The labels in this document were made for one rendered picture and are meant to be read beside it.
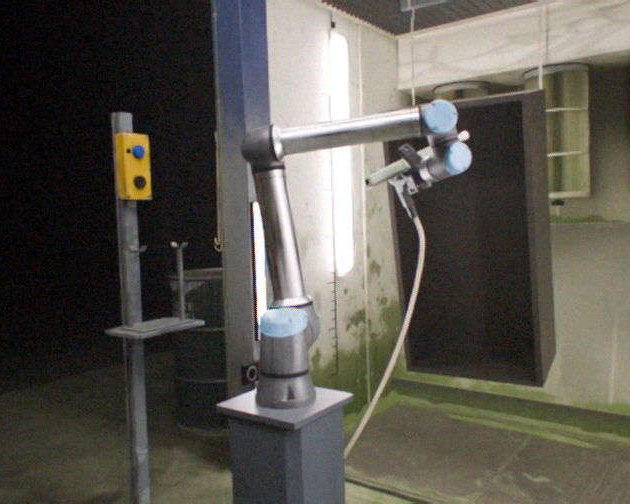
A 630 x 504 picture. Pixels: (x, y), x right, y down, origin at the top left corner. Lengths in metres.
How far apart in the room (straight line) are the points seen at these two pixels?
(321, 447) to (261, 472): 0.19
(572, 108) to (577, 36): 0.37
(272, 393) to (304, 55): 1.85
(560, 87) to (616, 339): 1.39
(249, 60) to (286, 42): 0.30
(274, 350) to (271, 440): 0.25
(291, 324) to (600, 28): 2.43
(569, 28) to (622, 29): 0.25
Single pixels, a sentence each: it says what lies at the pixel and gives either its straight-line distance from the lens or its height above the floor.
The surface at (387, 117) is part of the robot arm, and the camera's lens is 1.79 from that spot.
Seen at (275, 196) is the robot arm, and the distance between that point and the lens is 1.94.
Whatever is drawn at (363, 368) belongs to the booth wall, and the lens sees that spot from 3.53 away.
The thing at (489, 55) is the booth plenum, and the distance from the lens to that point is 3.72.
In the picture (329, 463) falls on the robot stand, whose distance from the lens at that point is 1.90.
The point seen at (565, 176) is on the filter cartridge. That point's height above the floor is 1.37.
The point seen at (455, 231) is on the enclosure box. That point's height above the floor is 1.11.
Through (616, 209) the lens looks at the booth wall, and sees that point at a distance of 3.90.
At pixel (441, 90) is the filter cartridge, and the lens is 3.86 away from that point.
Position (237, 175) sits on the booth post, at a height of 1.40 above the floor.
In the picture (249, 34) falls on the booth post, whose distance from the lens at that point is 2.83.
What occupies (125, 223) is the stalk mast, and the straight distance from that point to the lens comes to 2.49.
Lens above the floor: 1.21
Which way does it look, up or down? 3 degrees down
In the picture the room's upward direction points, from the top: 2 degrees counter-clockwise
